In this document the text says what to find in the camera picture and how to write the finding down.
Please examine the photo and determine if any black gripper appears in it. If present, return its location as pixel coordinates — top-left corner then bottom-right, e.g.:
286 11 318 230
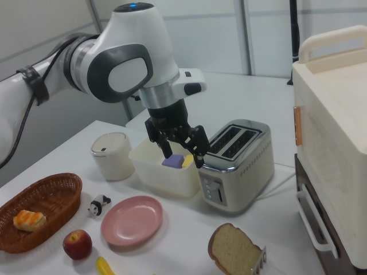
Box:
144 99 210 170

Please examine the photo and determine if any brown bread slice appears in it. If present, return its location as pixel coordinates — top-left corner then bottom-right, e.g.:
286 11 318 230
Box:
208 223 263 275

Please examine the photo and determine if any cream and chrome toaster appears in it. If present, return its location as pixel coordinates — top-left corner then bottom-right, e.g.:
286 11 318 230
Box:
197 119 275 214

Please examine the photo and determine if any purple block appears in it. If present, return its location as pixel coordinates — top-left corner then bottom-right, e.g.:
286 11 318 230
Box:
162 154 184 169

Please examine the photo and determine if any white plastic bin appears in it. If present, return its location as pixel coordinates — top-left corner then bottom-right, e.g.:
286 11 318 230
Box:
128 134 203 198

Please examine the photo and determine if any small white lidded canister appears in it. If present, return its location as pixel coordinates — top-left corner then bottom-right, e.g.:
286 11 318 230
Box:
91 132 135 182

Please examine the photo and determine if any pink plate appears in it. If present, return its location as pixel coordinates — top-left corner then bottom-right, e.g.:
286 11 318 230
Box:
100 195 164 247

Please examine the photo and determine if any panda figurine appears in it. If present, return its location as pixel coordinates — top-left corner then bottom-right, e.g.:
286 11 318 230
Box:
88 194 112 219

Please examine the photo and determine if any orange oven tab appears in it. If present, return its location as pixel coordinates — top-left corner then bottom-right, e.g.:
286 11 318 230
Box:
293 105 303 146

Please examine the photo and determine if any brown wicker basket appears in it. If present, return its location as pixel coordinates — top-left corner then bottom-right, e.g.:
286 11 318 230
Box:
0 172 83 254

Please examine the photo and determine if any metal toast rack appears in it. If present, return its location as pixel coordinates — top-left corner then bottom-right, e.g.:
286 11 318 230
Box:
251 245 268 275

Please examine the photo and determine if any red apple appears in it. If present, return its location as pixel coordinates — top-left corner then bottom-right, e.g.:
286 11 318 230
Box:
63 229 93 261

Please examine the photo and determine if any yellow banana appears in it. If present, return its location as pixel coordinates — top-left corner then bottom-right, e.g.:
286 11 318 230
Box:
95 256 115 275

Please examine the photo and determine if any cream toy oven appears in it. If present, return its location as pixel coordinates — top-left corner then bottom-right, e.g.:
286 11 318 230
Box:
292 25 367 270

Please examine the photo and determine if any black pole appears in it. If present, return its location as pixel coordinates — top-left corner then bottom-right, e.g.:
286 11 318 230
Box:
287 0 300 85

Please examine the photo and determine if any orange glazed pastry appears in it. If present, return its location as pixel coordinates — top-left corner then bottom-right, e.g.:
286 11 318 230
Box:
13 210 46 232

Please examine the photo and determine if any dark brown cabinet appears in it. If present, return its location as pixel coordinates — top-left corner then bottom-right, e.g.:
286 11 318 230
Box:
294 154 359 275

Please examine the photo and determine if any white toaster cable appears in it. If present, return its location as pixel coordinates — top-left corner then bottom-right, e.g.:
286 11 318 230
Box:
252 163 296 200

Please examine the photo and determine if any white cabinet bar handle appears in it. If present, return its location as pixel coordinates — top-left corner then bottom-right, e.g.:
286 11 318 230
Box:
295 183 339 259

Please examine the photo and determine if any black arm strap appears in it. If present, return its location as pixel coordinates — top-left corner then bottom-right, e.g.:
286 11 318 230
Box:
16 65 49 107

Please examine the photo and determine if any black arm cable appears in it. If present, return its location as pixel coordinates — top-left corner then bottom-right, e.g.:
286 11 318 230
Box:
0 34 84 170

